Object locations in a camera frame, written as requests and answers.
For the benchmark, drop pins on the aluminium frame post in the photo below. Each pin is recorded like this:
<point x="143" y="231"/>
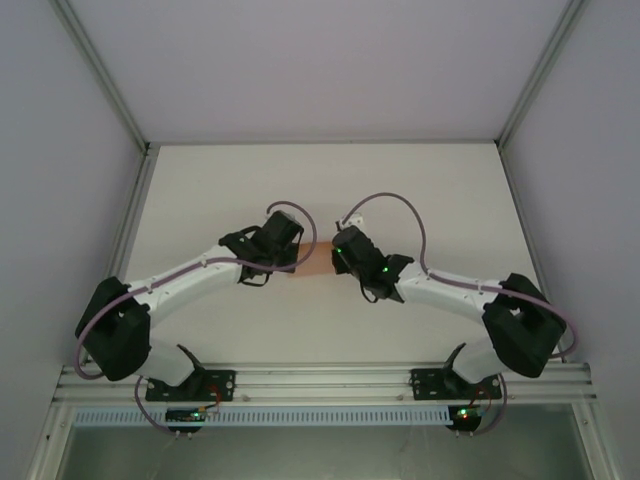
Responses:
<point x="542" y="65"/>
<point x="105" y="75"/>

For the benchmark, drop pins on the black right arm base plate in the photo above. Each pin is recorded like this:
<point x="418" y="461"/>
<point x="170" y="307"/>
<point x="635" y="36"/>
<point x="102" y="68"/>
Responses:
<point x="425" y="385"/>

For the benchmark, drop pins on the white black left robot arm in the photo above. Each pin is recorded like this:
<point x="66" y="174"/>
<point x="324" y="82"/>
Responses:
<point x="190" y="275"/>

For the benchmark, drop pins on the left controller circuit board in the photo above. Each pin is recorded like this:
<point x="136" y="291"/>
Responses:
<point x="187" y="415"/>

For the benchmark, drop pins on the controller circuit board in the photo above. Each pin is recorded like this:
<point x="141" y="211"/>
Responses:
<point x="465" y="415"/>
<point x="187" y="415"/>

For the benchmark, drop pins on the aluminium mounting rail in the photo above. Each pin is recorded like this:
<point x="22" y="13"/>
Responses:
<point x="320" y="382"/>

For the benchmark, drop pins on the right controller circuit board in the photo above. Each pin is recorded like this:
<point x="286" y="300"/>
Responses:
<point x="465" y="415"/>

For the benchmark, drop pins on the orange paper box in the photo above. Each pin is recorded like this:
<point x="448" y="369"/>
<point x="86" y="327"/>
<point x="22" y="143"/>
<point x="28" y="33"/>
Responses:
<point x="315" y="257"/>

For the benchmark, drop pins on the aluminium side frame rail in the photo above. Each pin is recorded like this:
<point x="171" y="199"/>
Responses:
<point x="537" y="240"/>
<point x="131" y="230"/>

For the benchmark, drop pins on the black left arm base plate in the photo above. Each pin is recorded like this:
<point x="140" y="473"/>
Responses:
<point x="220" y="385"/>

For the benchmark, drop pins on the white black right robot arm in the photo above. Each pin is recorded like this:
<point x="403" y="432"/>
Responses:
<point x="450" y="290"/>

